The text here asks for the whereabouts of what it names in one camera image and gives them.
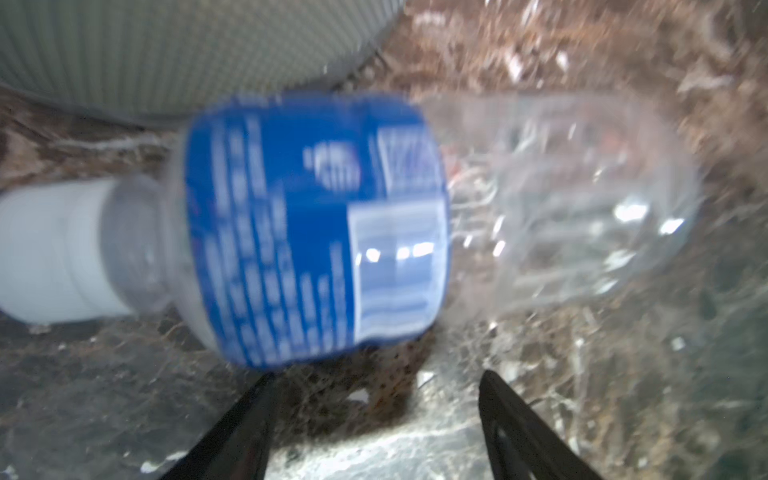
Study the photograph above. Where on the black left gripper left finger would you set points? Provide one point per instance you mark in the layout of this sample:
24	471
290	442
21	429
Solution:
239	444

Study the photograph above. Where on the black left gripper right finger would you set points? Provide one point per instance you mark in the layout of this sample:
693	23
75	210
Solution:
520	445

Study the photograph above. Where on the Pocari bottle blue label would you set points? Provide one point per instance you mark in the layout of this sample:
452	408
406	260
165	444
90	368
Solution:
296	228

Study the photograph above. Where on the grey mesh waste bin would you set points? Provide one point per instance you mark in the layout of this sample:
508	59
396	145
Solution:
155	63

